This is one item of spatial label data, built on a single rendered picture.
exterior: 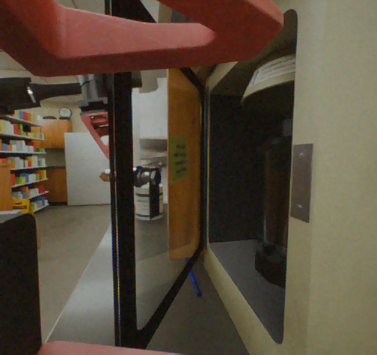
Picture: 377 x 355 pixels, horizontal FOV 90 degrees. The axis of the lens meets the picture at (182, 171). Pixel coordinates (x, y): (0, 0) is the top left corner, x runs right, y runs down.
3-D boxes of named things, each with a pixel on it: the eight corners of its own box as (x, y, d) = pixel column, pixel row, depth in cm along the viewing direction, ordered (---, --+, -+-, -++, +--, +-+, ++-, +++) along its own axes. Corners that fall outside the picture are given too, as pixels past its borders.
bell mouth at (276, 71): (301, 113, 41) (303, 87, 40) (415, 82, 23) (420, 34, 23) (224, 109, 38) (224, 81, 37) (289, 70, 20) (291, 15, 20)
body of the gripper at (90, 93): (120, 127, 46) (114, 100, 47) (114, 105, 36) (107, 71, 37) (91, 132, 44) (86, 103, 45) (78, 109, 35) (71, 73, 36)
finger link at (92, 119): (127, 156, 43) (118, 117, 44) (125, 145, 36) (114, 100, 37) (95, 162, 41) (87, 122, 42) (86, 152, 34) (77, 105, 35)
